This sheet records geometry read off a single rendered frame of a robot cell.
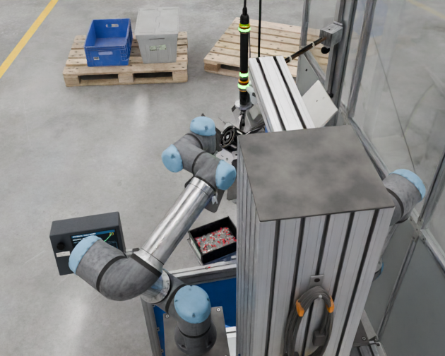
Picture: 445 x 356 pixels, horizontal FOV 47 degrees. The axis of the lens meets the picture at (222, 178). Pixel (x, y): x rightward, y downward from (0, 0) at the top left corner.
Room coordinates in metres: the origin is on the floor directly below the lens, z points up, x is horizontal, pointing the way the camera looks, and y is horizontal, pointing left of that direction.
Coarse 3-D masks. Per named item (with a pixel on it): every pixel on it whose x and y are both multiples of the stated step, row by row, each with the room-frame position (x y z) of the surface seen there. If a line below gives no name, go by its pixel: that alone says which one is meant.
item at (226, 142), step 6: (228, 126) 1.92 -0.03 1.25; (234, 126) 1.89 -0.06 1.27; (222, 132) 1.92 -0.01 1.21; (228, 132) 1.90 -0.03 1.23; (234, 132) 1.86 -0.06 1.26; (222, 138) 1.89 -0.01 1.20; (228, 138) 1.87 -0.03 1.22; (234, 138) 1.83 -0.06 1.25; (222, 144) 1.86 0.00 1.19; (228, 144) 1.82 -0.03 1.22; (234, 144) 1.82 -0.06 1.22; (228, 150) 1.83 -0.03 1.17; (234, 150) 1.82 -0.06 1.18
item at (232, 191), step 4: (232, 160) 1.75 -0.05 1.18; (236, 160) 1.75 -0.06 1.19; (232, 164) 1.73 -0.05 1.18; (236, 164) 1.72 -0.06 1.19; (236, 168) 1.69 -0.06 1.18; (236, 172) 1.67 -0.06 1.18; (236, 176) 1.65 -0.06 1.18; (236, 180) 1.62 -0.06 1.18; (232, 184) 1.61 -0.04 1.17; (236, 184) 1.60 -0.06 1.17; (228, 188) 1.60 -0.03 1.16; (232, 188) 1.59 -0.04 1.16; (236, 188) 1.58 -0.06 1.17; (228, 192) 1.58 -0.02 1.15; (232, 192) 1.57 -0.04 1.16; (236, 192) 1.56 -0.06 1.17; (228, 196) 1.55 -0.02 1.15; (232, 196) 1.55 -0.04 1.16; (236, 196) 1.54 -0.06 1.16; (228, 200) 1.54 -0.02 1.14
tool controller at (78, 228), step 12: (84, 216) 1.38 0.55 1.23; (96, 216) 1.37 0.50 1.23; (108, 216) 1.37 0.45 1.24; (60, 228) 1.30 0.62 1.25; (72, 228) 1.30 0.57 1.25; (84, 228) 1.29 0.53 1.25; (96, 228) 1.29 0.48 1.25; (108, 228) 1.29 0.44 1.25; (120, 228) 1.32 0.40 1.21; (60, 240) 1.25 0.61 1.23; (72, 240) 1.26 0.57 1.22; (108, 240) 1.28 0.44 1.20; (120, 240) 1.28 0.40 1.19; (60, 252) 1.24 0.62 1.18; (60, 264) 1.22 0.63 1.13
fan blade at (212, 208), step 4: (184, 184) 1.84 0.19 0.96; (220, 192) 1.74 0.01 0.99; (220, 196) 1.73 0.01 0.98; (220, 200) 1.71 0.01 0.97; (208, 204) 1.71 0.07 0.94; (212, 204) 1.71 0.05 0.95; (216, 204) 1.70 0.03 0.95; (208, 208) 1.70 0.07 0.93; (212, 208) 1.69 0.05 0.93; (216, 208) 1.69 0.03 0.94; (212, 212) 1.68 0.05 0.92
